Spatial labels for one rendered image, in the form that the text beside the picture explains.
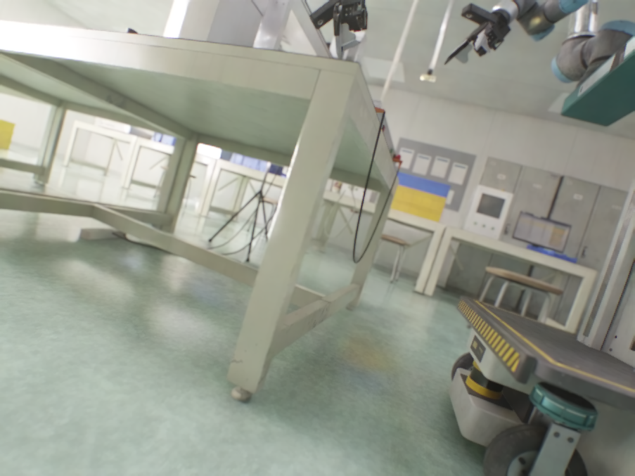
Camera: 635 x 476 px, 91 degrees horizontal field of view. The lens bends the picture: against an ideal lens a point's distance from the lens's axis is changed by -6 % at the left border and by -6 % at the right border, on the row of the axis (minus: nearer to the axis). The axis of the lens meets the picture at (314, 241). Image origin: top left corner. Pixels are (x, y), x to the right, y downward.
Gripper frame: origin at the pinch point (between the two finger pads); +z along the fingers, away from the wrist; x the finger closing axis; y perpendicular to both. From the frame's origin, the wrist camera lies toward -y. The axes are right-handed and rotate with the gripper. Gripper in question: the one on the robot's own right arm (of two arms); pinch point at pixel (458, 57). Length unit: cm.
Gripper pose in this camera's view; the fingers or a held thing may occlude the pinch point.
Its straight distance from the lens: 128.7
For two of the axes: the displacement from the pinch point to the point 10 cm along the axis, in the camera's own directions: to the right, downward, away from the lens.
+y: 7.1, 6.3, 3.2
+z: -6.7, 7.5, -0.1
